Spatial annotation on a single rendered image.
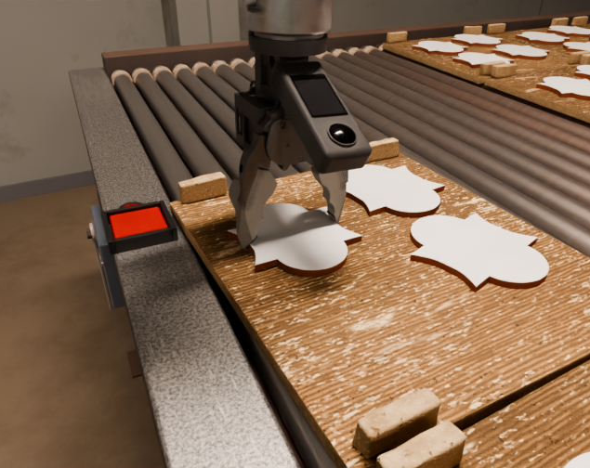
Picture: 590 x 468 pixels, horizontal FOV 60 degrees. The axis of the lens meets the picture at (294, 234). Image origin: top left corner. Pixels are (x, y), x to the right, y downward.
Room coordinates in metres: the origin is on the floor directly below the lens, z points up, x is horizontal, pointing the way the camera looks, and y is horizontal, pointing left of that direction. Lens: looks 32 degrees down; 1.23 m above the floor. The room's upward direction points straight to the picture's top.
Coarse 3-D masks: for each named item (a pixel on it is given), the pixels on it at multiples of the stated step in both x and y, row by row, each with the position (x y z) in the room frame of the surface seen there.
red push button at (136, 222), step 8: (152, 208) 0.55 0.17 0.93; (112, 216) 0.53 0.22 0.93; (120, 216) 0.53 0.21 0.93; (128, 216) 0.53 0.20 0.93; (136, 216) 0.53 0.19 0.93; (144, 216) 0.53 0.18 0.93; (152, 216) 0.53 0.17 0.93; (160, 216) 0.53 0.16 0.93; (112, 224) 0.51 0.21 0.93; (120, 224) 0.51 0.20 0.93; (128, 224) 0.51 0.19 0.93; (136, 224) 0.51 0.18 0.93; (144, 224) 0.51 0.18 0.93; (152, 224) 0.51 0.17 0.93; (160, 224) 0.51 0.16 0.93; (112, 232) 0.50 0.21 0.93; (120, 232) 0.49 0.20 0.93; (128, 232) 0.49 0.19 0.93; (136, 232) 0.49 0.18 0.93
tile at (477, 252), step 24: (432, 216) 0.50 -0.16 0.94; (432, 240) 0.45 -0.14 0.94; (456, 240) 0.45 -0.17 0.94; (480, 240) 0.45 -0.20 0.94; (504, 240) 0.45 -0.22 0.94; (528, 240) 0.45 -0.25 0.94; (432, 264) 0.42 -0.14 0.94; (456, 264) 0.41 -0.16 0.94; (480, 264) 0.41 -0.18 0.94; (504, 264) 0.41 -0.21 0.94; (528, 264) 0.41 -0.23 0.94; (528, 288) 0.38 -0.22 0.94
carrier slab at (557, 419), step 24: (552, 384) 0.26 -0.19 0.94; (576, 384) 0.26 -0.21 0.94; (504, 408) 0.24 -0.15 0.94; (528, 408) 0.24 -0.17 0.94; (552, 408) 0.24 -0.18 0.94; (576, 408) 0.24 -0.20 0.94; (480, 432) 0.22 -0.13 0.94; (504, 432) 0.22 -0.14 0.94; (528, 432) 0.22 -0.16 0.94; (552, 432) 0.22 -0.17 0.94; (576, 432) 0.22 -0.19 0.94; (480, 456) 0.20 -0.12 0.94; (504, 456) 0.20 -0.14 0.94; (528, 456) 0.20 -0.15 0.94; (552, 456) 0.20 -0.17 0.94; (576, 456) 0.20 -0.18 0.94
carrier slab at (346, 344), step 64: (320, 192) 0.58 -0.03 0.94; (448, 192) 0.58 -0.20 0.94; (384, 256) 0.43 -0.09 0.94; (576, 256) 0.43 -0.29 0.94; (256, 320) 0.34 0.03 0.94; (320, 320) 0.34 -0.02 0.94; (384, 320) 0.34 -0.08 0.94; (448, 320) 0.34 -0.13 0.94; (512, 320) 0.34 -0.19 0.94; (576, 320) 0.34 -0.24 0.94; (320, 384) 0.26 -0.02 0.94; (384, 384) 0.26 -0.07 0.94; (448, 384) 0.26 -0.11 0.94; (512, 384) 0.26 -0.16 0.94
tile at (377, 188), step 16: (352, 176) 0.61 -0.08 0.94; (368, 176) 0.61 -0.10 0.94; (384, 176) 0.61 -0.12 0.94; (400, 176) 0.61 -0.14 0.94; (416, 176) 0.61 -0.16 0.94; (352, 192) 0.56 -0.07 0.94; (368, 192) 0.56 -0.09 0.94; (384, 192) 0.56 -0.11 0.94; (400, 192) 0.56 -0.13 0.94; (416, 192) 0.56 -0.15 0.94; (432, 192) 0.56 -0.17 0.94; (368, 208) 0.52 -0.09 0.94; (384, 208) 0.53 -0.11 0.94; (400, 208) 0.52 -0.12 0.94; (416, 208) 0.52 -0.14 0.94; (432, 208) 0.52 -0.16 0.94
